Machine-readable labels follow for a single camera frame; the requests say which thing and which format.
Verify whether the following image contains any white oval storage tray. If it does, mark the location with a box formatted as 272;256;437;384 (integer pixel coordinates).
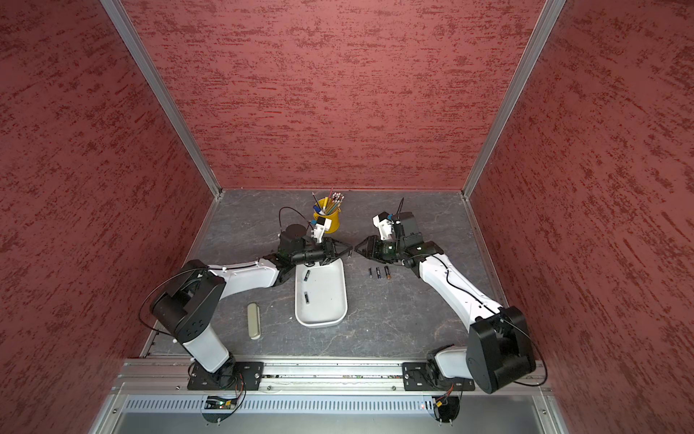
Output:
295;260;348;328

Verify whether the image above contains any beige oblong case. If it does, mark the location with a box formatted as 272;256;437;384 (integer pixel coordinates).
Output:
247;302;261;340

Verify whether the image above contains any aluminium front rail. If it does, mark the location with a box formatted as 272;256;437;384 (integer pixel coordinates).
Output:
110;357;553;396

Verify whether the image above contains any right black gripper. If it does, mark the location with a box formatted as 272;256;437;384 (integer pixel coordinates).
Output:
353;234;405;263

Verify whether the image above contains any left aluminium corner post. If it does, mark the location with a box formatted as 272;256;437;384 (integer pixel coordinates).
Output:
100;0;223;200

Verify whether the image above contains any left controller board with wires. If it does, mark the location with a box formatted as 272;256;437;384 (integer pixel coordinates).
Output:
202;395;245;425

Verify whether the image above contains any coloured pencils bundle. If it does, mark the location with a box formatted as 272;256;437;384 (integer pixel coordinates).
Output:
313;192;344;216

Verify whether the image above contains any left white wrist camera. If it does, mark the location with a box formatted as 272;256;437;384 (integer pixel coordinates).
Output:
312;215;332;244

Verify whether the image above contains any yellow pencil cup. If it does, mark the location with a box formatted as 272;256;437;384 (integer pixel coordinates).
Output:
314;210;341;234

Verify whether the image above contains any aluminium corner post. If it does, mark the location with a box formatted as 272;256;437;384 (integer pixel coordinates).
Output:
462;0;566;202
100;0;223;200

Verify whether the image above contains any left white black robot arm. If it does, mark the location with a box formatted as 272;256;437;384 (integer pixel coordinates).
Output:
149;237;352;375

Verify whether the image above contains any controller board with wires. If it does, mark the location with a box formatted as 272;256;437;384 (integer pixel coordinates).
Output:
202;395;245;425
432;394;461;424

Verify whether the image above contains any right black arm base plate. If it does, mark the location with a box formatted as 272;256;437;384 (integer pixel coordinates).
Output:
401;362;475;392

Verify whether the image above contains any right controller board with wires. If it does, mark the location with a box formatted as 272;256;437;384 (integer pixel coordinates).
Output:
432;394;461;424

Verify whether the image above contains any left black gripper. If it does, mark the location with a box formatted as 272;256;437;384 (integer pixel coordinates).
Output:
293;237;354;265

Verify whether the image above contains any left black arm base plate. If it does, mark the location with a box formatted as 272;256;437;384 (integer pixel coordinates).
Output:
187;361;265;392

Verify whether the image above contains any right aluminium corner post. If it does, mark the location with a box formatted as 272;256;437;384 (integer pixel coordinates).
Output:
462;0;566;202

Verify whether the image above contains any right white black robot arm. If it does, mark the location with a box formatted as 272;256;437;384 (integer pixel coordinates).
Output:
356;236;537;394

